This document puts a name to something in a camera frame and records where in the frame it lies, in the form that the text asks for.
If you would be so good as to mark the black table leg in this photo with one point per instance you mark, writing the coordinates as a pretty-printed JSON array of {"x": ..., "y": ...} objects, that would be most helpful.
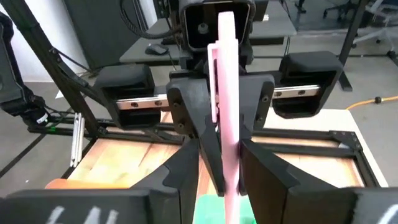
[{"x": 349, "y": 40}]

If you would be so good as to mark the silver metal bracket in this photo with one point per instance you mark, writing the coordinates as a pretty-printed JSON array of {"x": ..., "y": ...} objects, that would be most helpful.
[{"x": 77, "y": 140}]

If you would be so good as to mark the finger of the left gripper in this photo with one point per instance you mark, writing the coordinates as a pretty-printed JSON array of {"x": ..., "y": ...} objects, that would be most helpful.
[
  {"x": 189, "y": 105},
  {"x": 256, "y": 102}
]

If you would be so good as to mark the white office chair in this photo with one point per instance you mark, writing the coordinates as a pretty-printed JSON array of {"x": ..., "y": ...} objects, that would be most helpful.
[{"x": 388, "y": 23}]

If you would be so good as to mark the green translucent plastic tray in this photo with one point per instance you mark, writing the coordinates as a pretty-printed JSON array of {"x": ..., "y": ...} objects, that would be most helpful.
[{"x": 211, "y": 211}]

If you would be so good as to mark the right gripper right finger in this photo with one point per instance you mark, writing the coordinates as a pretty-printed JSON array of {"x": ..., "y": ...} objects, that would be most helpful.
[{"x": 280, "y": 202}]

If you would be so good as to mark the black aluminium table frame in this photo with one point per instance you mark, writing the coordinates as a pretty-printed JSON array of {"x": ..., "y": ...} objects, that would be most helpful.
[{"x": 49, "y": 62}]

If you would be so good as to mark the dark grey cabinet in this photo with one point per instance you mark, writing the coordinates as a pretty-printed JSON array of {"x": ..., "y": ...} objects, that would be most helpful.
[{"x": 99, "y": 31}]

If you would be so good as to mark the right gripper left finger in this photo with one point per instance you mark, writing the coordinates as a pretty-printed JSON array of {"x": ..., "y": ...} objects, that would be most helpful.
[{"x": 155, "y": 205}]

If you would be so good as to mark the orange translucent plastic tray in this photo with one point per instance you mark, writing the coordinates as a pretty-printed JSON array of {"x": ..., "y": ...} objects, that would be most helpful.
[{"x": 87, "y": 184}]

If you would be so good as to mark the black computer mouse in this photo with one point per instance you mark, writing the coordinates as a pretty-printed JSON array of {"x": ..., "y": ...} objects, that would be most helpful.
[{"x": 157, "y": 49}]

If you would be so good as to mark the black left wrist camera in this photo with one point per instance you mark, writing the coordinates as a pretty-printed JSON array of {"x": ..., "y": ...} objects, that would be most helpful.
[{"x": 199, "y": 18}]

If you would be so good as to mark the white marker with yellow cap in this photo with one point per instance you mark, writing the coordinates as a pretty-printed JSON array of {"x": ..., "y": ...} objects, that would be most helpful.
[{"x": 228, "y": 93}]

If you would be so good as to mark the black equipment unit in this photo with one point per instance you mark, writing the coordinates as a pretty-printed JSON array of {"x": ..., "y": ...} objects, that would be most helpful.
[{"x": 12, "y": 87}]

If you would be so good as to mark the grey desk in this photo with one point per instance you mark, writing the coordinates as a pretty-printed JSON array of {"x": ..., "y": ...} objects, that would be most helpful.
[{"x": 273, "y": 28}]

